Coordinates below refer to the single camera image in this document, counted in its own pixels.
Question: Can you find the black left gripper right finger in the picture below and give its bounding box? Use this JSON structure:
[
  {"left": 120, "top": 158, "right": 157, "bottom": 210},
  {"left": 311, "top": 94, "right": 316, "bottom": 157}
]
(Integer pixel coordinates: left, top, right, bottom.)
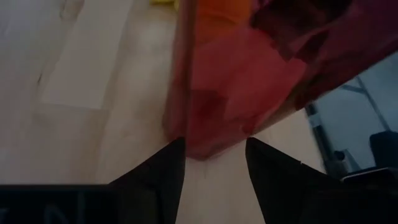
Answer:
[{"left": 244, "top": 136, "right": 398, "bottom": 224}]

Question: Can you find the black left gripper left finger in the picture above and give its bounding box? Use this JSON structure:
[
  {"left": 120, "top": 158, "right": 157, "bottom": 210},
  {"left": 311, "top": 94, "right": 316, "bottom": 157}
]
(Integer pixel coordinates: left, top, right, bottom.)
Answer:
[{"left": 0, "top": 136, "right": 187, "bottom": 224}]

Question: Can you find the black aluminium table frame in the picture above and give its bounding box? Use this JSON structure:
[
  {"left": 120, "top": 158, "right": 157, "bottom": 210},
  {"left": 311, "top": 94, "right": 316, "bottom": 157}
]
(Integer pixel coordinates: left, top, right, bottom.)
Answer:
[{"left": 304, "top": 102, "right": 354, "bottom": 180}]

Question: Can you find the yellow cloth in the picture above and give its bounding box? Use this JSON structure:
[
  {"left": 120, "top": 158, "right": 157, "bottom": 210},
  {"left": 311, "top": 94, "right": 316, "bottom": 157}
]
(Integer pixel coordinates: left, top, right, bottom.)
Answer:
[{"left": 149, "top": 0, "right": 182, "bottom": 7}]

